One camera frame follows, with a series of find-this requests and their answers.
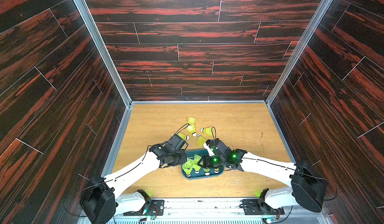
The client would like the yellow shuttlecock two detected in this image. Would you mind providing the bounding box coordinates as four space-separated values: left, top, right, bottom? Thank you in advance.
193 154 202 165

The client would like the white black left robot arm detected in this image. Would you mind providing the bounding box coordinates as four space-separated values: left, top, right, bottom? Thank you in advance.
80 140 188 224

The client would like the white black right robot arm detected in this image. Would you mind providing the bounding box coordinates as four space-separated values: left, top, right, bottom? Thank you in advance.
198 148 327 214

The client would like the teal plastic storage tray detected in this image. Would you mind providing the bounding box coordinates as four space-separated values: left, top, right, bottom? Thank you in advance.
181 149 224 180

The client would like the yellow shuttlecock eight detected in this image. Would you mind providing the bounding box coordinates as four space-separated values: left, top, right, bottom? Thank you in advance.
182 160 194 178

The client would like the yellow shuttlecock eleven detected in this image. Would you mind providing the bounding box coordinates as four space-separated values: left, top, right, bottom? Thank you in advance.
178 133 190 141

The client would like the yellow shuttlecock nine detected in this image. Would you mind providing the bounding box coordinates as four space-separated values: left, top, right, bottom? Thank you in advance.
193 164 201 174

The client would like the yellow shuttlecock thirteen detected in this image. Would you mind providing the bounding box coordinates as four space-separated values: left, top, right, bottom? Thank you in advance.
186 125 197 137

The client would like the yellow shuttlecock twelve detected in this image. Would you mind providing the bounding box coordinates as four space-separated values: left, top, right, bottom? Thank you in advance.
197 135 207 147

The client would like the yellow shuttlecock ten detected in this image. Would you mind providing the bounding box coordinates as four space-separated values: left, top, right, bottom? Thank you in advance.
201 127 213 137

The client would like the yellow shuttlecock five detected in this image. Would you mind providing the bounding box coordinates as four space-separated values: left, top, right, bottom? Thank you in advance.
188 117 197 126

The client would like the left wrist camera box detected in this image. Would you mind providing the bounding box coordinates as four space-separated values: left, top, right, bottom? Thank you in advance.
168 134 189 150

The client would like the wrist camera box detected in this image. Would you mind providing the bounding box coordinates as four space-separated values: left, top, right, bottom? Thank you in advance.
168 134 189 150
204 139 232 158

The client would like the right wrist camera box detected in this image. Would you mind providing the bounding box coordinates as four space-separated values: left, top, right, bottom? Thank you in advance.
204 139 232 158

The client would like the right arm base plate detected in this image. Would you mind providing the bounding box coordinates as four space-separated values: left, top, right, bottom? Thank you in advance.
240 199 285 216

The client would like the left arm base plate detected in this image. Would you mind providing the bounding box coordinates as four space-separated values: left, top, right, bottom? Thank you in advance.
123 200 165 217

